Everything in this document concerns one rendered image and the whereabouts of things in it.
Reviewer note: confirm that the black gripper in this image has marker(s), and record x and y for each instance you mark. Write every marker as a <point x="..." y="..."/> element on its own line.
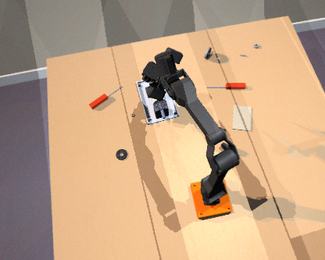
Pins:
<point x="156" y="90"/>

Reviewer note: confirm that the red-handled screwdriver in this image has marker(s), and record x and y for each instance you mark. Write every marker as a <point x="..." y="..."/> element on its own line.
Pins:
<point x="232" y="86"/>
<point x="100" y="100"/>

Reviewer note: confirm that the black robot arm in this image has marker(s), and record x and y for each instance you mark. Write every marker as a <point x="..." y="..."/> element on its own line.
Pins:
<point x="183" y="92"/>

